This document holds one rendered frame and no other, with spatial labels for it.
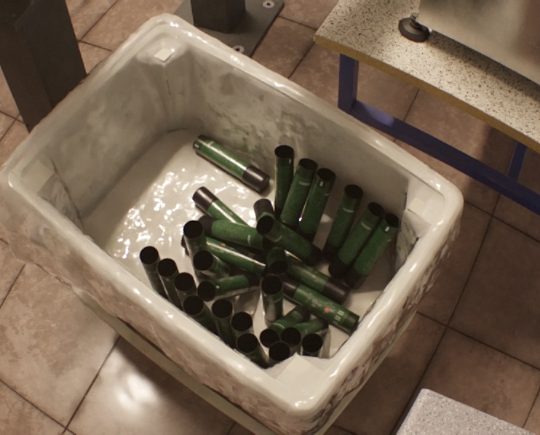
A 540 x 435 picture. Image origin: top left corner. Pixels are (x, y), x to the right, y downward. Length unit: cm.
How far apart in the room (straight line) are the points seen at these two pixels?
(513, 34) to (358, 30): 28
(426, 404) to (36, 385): 110
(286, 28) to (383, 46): 105
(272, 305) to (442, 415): 38
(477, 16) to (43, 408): 131
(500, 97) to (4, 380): 133
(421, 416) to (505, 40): 57
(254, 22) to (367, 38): 105
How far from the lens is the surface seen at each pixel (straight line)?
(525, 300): 183
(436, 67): 114
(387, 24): 119
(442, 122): 201
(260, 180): 131
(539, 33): 105
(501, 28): 107
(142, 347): 147
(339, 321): 121
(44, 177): 117
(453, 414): 90
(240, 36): 214
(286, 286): 123
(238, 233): 122
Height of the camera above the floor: 161
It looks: 63 degrees down
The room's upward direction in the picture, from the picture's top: 6 degrees counter-clockwise
